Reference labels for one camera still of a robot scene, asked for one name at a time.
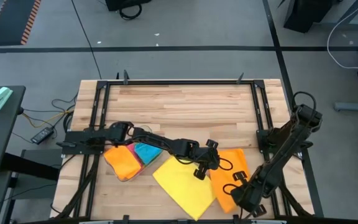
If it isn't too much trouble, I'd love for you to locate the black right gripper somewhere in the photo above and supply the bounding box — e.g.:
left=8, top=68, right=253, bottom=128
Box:
left=230, top=170, right=268, bottom=218

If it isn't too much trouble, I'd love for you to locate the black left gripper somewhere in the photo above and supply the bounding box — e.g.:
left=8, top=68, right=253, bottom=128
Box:
left=193, top=139, right=221, bottom=181

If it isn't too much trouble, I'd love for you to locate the orange microfiber towel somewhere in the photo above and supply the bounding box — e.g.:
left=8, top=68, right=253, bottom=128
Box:
left=104, top=145, right=142, bottom=181
left=209, top=148, right=250, bottom=215

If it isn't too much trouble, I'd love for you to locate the blue microfiber towel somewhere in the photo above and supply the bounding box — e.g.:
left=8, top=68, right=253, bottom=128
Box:
left=134, top=142, right=163, bottom=166

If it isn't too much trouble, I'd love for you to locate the pink microfiber towel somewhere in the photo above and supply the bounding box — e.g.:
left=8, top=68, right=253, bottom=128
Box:
left=126, top=142, right=146, bottom=171

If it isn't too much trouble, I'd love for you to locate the yellow microfiber towel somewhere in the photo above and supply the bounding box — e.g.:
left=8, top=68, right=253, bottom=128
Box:
left=152, top=155, right=217, bottom=222

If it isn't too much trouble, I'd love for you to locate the clear plastic bin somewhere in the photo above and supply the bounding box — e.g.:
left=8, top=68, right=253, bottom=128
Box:
left=103, top=126, right=167, bottom=182

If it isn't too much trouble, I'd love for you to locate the grey table leg foot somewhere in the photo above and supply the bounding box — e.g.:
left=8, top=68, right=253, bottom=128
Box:
left=333, top=101, right=358, bottom=113

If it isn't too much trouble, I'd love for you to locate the black power adapter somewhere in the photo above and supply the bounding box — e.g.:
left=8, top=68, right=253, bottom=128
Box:
left=30, top=126, right=55, bottom=146

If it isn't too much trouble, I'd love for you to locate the grey desk base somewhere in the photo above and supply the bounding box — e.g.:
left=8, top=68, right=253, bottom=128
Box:
left=0, top=148, right=63, bottom=224

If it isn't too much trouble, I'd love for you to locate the black cabinet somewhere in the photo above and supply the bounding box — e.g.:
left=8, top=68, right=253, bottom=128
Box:
left=283, top=0, right=358, bottom=34

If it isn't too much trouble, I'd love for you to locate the black mat orange striped edge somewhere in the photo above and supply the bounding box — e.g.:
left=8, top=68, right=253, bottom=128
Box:
left=0, top=0, right=42, bottom=47

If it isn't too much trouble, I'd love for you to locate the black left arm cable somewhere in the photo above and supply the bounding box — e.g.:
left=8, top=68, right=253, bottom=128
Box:
left=218, top=157, right=234, bottom=172

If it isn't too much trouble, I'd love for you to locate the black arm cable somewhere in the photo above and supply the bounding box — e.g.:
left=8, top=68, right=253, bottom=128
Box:
left=222, top=183, right=239, bottom=196
left=218, top=157, right=234, bottom=172

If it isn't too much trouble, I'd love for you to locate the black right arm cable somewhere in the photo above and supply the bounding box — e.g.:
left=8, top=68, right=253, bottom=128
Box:
left=222, top=183, right=239, bottom=196

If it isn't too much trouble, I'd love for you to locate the black coiled cable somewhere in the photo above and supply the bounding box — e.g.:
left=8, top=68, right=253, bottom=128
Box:
left=50, top=93, right=79, bottom=134

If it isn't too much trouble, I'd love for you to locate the yellow cable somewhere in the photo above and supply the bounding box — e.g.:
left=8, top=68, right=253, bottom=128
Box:
left=22, top=108, right=75, bottom=129

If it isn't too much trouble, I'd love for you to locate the long black cable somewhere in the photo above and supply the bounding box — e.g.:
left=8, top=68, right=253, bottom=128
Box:
left=71, top=0, right=103, bottom=80

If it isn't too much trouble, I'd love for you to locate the white cable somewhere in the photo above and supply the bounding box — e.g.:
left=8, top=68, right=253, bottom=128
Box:
left=326, top=0, right=358, bottom=70

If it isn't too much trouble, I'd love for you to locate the black box with cable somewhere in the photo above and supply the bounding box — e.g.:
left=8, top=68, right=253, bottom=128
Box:
left=104, top=0, right=152, bottom=21

